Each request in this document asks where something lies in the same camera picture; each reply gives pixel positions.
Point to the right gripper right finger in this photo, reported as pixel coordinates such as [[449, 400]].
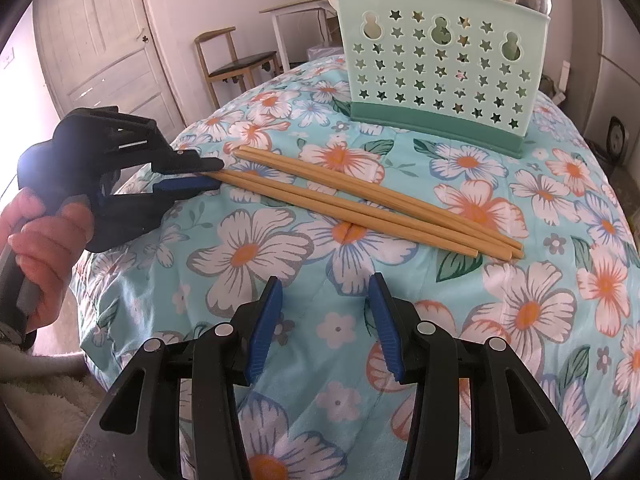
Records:
[[516, 433]]

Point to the mint green utensil basket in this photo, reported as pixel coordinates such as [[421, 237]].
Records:
[[466, 70]]

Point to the white side table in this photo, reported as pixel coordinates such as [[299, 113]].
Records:
[[297, 26]]

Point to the white door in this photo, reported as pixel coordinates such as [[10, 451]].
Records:
[[96, 53]]

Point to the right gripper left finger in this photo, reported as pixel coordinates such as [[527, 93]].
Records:
[[135, 431]]

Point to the grey refrigerator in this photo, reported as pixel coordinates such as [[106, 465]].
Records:
[[603, 89]]

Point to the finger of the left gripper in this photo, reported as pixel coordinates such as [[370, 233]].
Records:
[[184, 188], [185, 162]]

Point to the wooden chair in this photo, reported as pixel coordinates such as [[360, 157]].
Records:
[[238, 70]]

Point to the person's left hand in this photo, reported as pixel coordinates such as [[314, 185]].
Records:
[[46, 247]]

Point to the wooden chopstick front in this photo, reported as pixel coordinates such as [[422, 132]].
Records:
[[345, 210]]

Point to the floral blue tablecloth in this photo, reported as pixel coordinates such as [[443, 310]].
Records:
[[325, 406]]

